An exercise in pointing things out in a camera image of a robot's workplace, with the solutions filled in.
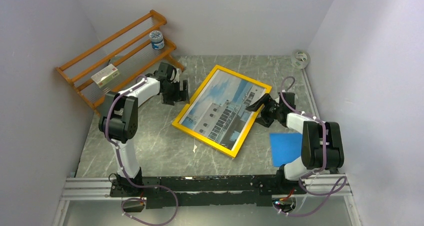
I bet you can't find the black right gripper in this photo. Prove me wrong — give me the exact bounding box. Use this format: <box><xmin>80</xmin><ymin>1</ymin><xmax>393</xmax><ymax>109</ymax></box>
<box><xmin>245</xmin><ymin>93</ymin><xmax>282</xmax><ymax>127</ymax></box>

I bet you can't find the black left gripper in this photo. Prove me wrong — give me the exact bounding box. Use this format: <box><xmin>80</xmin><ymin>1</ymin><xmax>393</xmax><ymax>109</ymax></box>
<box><xmin>162</xmin><ymin>80</ymin><xmax>190</xmax><ymax>106</ymax></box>

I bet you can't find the printed building photo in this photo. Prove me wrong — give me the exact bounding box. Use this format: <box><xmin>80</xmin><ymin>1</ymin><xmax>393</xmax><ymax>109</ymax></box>
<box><xmin>178</xmin><ymin>70</ymin><xmax>267</xmax><ymax>150</ymax></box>

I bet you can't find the yellow wooden picture frame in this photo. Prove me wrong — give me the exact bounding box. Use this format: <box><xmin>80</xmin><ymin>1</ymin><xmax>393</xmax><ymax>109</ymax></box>
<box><xmin>171</xmin><ymin>64</ymin><xmax>273</xmax><ymax>159</ymax></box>

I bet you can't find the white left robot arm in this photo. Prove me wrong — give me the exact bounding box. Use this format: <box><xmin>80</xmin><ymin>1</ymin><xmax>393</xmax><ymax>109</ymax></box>
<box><xmin>98</xmin><ymin>63</ymin><xmax>189</xmax><ymax>196</ymax></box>

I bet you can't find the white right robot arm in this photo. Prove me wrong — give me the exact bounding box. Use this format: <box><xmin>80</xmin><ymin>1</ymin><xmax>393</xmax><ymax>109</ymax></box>
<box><xmin>246</xmin><ymin>92</ymin><xmax>345</xmax><ymax>193</ymax></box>

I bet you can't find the blue foam pad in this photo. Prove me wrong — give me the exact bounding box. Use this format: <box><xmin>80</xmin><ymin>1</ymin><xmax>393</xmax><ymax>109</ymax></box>
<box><xmin>269</xmin><ymin>133</ymin><xmax>302</xmax><ymax>167</ymax></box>

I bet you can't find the orange wooden rack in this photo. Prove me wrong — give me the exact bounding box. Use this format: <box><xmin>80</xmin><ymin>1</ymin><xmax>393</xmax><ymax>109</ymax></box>
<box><xmin>56</xmin><ymin>10</ymin><xmax>185</xmax><ymax>114</ymax></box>

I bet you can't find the clear tape roll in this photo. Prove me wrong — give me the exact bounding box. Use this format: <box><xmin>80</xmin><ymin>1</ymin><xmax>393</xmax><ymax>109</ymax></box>
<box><xmin>290</xmin><ymin>50</ymin><xmax>311</xmax><ymax>69</ymax></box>

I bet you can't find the blue white round jar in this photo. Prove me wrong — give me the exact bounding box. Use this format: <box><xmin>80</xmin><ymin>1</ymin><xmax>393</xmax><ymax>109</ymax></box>
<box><xmin>149</xmin><ymin>30</ymin><xmax>165</xmax><ymax>50</ymax></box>

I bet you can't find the small white green box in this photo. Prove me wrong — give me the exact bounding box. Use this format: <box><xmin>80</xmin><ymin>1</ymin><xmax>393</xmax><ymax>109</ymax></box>
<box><xmin>90</xmin><ymin>64</ymin><xmax>120</xmax><ymax>88</ymax></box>

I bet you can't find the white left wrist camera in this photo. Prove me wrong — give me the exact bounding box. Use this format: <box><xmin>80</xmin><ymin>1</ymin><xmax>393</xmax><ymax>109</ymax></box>
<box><xmin>172</xmin><ymin>68</ymin><xmax>182</xmax><ymax>83</ymax></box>

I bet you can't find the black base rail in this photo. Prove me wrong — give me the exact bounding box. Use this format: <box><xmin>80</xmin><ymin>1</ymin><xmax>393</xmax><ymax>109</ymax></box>
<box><xmin>109</xmin><ymin>172</ymin><xmax>305</xmax><ymax>209</ymax></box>

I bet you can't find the aluminium extrusion rail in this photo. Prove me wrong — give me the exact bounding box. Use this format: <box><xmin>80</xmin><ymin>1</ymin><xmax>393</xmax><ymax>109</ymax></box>
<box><xmin>60</xmin><ymin>174</ymin><xmax>344</xmax><ymax>201</ymax></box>

